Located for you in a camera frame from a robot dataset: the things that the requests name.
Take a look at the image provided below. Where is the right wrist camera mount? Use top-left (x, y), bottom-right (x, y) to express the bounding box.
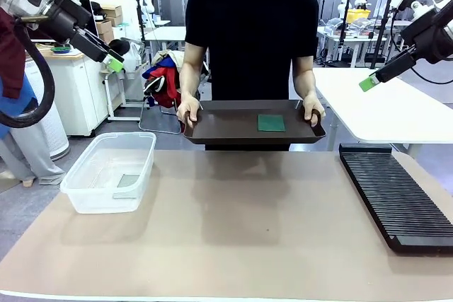
top-left (398, 0), bottom-right (432, 21)

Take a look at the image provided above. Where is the black hat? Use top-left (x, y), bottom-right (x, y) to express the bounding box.
top-left (108, 38), bottom-right (132, 57)

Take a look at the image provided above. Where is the person's right hand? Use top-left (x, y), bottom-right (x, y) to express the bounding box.
top-left (176, 95), bottom-right (203, 129)

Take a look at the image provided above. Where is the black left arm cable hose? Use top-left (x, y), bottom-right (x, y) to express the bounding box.
top-left (0, 17), bottom-right (57, 129)

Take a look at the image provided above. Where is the white background work table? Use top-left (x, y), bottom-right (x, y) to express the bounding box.
top-left (316, 25), bottom-right (389, 69)
top-left (144, 25), bottom-right (188, 54)

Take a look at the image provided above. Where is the white air purifier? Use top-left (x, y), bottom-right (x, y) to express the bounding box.
top-left (9, 60), bottom-right (71, 162)

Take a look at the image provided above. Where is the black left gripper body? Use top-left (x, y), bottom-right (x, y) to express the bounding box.
top-left (41, 0), bottom-right (93, 45)

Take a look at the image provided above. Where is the person's left forearm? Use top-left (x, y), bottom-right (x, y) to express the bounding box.
top-left (292, 64), bottom-right (317, 99)

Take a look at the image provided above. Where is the large white table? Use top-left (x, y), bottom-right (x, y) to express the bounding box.
top-left (312, 67), bottom-right (453, 152)

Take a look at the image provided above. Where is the white rolling side table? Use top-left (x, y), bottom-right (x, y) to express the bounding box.
top-left (99, 67), bottom-right (143, 122)

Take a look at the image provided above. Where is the chair with piled clothes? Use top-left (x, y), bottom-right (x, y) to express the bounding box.
top-left (138, 50), bottom-right (188, 136)

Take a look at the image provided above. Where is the bystander in maroon top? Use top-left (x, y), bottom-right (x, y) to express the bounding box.
top-left (0, 7), bottom-right (67, 187)

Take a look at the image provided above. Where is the cardboard box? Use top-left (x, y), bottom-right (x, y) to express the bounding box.
top-left (100, 4), bottom-right (123, 19)
top-left (95, 18), bottom-right (115, 44)

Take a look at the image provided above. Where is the person's right forearm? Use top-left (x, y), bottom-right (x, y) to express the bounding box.
top-left (178, 62), bottom-right (203, 101)

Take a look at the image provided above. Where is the black camera stand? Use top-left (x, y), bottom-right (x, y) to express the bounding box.
top-left (369, 0), bottom-right (396, 70)

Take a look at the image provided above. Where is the dark brown serving tray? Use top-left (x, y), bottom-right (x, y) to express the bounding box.
top-left (182, 99), bottom-right (327, 146)

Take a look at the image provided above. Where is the white desk cabinet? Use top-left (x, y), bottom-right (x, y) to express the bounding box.
top-left (37, 42), bottom-right (110, 137)

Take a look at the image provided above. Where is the person's black T-shirt torso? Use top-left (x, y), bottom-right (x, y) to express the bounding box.
top-left (184, 0), bottom-right (320, 152)

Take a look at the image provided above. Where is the green square PCB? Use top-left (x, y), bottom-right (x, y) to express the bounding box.
top-left (256, 114), bottom-right (286, 133)
top-left (116, 173), bottom-right (141, 189)

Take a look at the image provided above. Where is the clear plastic storage box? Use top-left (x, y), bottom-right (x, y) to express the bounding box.
top-left (59, 132), bottom-right (158, 215)

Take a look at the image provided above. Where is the person's left hand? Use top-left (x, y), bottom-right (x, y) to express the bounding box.
top-left (302, 93), bottom-right (326, 127)

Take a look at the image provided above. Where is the yellow plastic bin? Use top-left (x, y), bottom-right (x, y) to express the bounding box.
top-left (346, 8), bottom-right (373, 25)

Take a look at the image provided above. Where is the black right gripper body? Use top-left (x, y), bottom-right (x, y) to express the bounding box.
top-left (401, 9), bottom-right (453, 66)

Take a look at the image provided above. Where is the black slotted PCB rack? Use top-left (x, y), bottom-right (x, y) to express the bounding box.
top-left (338, 142), bottom-right (453, 255)

